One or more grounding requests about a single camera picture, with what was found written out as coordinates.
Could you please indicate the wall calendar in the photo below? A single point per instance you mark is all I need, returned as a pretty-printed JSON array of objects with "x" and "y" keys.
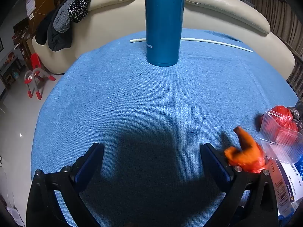
[{"x": 30, "y": 2}]

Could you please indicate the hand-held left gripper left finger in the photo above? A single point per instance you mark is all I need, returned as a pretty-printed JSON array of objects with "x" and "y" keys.
[{"x": 89, "y": 166}]

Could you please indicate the orange plastic bag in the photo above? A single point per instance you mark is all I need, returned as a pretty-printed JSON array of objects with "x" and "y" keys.
[{"x": 248, "y": 151}]

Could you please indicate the long white plastic strip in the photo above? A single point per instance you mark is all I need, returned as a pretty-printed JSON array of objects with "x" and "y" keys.
[{"x": 213, "y": 41}]

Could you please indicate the cream leather sofa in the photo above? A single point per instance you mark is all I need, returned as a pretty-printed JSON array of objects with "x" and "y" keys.
[{"x": 113, "y": 16}]

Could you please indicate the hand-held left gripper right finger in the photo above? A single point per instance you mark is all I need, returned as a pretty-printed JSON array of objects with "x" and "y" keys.
[{"x": 217, "y": 167}]

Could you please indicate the blue metal thermos bottle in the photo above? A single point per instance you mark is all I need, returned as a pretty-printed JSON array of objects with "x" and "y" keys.
[{"x": 163, "y": 28}]

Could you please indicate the black floral cloth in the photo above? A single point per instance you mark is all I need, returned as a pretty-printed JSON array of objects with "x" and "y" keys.
[{"x": 80, "y": 7}]

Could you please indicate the dark wooden cabinet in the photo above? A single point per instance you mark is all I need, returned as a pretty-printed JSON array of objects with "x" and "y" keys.
[{"x": 14, "y": 52}]

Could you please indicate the blue and white packet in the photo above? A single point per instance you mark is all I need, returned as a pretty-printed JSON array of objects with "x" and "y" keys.
[{"x": 288, "y": 189}]

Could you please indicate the wooden railing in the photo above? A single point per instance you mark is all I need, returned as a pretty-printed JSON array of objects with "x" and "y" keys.
[{"x": 296, "y": 75}]

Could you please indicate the red plastic stool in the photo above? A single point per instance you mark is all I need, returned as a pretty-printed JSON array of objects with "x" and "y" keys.
[{"x": 35, "y": 60}]

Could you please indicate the grey knit garment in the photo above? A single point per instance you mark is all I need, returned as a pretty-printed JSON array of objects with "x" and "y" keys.
[{"x": 62, "y": 21}]

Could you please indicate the brown curtain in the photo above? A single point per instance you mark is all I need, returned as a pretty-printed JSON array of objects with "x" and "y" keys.
[{"x": 281, "y": 16}]

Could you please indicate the clear plastic container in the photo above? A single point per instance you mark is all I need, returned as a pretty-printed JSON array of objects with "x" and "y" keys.
[{"x": 272, "y": 132}]

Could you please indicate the black jacket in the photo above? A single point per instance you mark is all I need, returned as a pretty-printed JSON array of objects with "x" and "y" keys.
[{"x": 56, "y": 41}]

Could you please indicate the blue table cloth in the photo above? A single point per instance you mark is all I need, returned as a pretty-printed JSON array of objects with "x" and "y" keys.
[{"x": 142, "y": 99}]

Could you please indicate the red and grey toy frame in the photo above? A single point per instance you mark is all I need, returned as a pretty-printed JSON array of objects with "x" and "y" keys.
[{"x": 35, "y": 75}]

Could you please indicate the red plastic bag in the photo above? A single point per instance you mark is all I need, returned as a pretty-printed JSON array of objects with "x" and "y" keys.
[{"x": 281, "y": 114}]

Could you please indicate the black plastic bag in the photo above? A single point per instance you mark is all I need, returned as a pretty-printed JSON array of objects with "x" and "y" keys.
[{"x": 297, "y": 113}]

